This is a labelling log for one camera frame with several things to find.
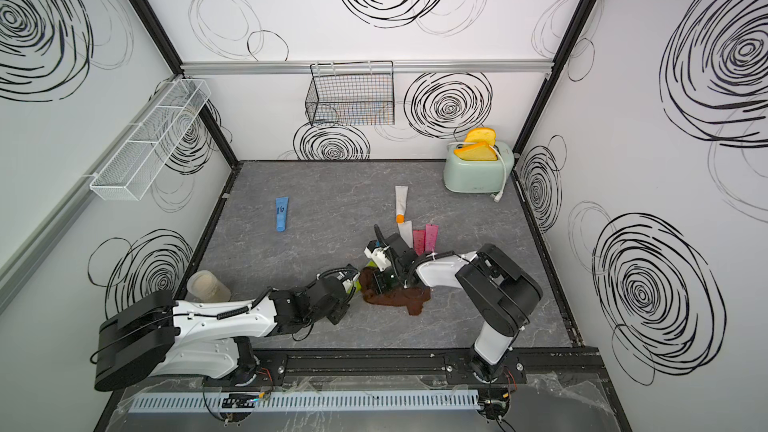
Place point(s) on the black wire wall basket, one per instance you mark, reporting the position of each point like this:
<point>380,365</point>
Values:
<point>351,93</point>

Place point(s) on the white wire wall basket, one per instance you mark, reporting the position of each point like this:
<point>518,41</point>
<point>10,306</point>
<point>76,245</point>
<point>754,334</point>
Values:
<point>170,136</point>

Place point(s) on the magenta toothpaste tube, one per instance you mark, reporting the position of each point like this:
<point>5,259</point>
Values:
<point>431,236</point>

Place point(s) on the crimson pink toothpaste tube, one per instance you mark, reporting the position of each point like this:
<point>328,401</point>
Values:
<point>419,241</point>

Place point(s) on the brown cloth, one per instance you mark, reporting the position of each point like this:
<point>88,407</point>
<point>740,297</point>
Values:
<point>412,298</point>

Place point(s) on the grey slotted cable duct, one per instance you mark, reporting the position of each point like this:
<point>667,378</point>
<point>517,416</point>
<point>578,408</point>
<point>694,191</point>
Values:
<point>306,401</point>

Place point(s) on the white pink-cap toothpaste tube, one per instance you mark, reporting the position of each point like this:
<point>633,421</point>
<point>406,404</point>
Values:
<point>406,232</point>

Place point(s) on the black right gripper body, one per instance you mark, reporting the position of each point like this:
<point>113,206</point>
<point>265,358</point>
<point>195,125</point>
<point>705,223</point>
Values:
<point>390,277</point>

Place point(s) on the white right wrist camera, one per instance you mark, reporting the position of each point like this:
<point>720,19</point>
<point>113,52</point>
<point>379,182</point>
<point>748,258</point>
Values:
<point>378,253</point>

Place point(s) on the yellow toast slice front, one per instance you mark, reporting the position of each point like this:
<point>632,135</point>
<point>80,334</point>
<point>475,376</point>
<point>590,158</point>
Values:
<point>476,152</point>

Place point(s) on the yellow toast slice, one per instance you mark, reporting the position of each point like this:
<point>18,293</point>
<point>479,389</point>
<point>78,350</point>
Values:
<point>476,152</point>
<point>481,135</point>

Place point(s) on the blue toothpaste tube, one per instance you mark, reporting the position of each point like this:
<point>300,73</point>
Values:
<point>281,213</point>

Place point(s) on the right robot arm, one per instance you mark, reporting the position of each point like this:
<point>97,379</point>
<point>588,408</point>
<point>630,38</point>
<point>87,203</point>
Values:
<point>504,295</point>

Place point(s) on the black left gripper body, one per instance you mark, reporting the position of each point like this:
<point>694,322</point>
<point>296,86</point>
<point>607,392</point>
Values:
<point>337,313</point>

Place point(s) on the yellow toast slice back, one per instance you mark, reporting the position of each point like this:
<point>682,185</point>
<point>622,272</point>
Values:
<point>481,135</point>

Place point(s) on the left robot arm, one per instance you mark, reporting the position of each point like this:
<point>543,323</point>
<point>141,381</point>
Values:
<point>160,335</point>

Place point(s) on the beige sponge roll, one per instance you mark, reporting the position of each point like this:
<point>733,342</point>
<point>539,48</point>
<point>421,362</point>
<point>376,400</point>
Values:
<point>207,288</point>

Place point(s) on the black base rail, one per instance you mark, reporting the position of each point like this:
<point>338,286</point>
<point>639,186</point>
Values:
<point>456,366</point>

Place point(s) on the mint green toaster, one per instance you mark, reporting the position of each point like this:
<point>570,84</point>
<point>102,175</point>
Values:
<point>478,177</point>

